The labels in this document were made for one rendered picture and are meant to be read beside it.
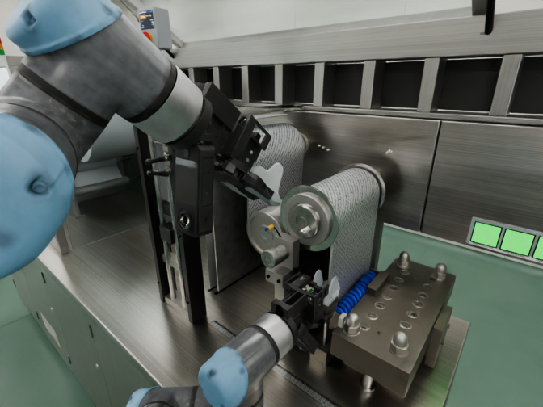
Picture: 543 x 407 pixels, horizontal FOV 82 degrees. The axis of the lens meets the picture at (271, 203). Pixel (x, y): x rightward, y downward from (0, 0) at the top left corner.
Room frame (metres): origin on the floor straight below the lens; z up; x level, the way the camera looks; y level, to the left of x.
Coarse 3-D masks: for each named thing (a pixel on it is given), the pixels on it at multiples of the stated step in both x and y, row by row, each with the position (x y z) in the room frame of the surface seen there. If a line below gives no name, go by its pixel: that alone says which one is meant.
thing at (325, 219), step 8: (288, 200) 0.63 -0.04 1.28; (296, 200) 0.61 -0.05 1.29; (304, 200) 0.60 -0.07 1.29; (312, 200) 0.59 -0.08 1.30; (288, 208) 0.63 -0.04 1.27; (320, 208) 0.58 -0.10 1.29; (320, 216) 0.58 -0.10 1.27; (328, 216) 0.57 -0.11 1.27; (288, 224) 0.63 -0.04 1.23; (328, 224) 0.56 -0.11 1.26; (320, 232) 0.57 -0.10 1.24; (328, 232) 0.57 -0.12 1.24; (304, 240) 0.60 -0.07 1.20; (312, 240) 0.59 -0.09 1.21; (320, 240) 0.57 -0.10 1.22
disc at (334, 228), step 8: (288, 192) 0.64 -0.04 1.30; (296, 192) 0.63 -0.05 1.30; (304, 192) 0.61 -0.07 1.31; (312, 192) 0.60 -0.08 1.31; (320, 192) 0.59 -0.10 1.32; (320, 200) 0.59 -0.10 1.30; (328, 200) 0.58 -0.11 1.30; (280, 208) 0.65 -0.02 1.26; (328, 208) 0.58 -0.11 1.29; (336, 216) 0.56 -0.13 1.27; (336, 224) 0.56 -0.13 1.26; (288, 232) 0.64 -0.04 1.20; (336, 232) 0.56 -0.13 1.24; (328, 240) 0.57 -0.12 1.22; (304, 248) 0.61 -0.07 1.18; (312, 248) 0.60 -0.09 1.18; (320, 248) 0.58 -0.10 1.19
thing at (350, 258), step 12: (372, 216) 0.73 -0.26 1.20; (360, 228) 0.68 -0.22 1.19; (372, 228) 0.73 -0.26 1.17; (348, 240) 0.63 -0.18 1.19; (360, 240) 0.68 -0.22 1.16; (372, 240) 0.74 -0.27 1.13; (336, 252) 0.59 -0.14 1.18; (348, 252) 0.63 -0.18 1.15; (360, 252) 0.69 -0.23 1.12; (336, 264) 0.59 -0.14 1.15; (348, 264) 0.64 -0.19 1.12; (360, 264) 0.70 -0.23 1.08; (336, 276) 0.59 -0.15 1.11; (348, 276) 0.65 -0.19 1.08; (360, 276) 0.71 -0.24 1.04; (348, 288) 0.65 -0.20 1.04
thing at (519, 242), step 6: (510, 234) 0.63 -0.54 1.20; (516, 234) 0.63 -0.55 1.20; (522, 234) 0.62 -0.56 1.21; (528, 234) 0.61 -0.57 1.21; (504, 240) 0.64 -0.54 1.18; (510, 240) 0.63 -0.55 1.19; (516, 240) 0.62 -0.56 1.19; (522, 240) 0.62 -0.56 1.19; (528, 240) 0.61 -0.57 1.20; (504, 246) 0.63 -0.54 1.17; (510, 246) 0.63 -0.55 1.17; (516, 246) 0.62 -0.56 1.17; (522, 246) 0.62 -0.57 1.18; (528, 246) 0.61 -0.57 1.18; (516, 252) 0.62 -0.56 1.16; (522, 252) 0.61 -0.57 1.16
